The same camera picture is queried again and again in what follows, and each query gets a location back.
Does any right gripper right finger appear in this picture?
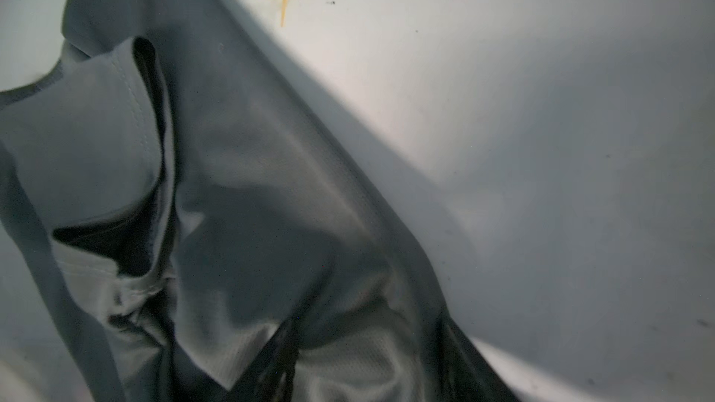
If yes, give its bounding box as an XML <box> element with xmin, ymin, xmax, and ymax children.
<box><xmin>439</xmin><ymin>315</ymin><xmax>519</xmax><ymax>402</ymax></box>

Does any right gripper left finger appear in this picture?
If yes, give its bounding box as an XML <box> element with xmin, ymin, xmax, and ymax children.
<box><xmin>223</xmin><ymin>319</ymin><xmax>299</xmax><ymax>402</ymax></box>

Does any grey t shirt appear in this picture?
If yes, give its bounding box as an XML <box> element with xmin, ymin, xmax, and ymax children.
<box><xmin>0</xmin><ymin>0</ymin><xmax>521</xmax><ymax>402</ymax></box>

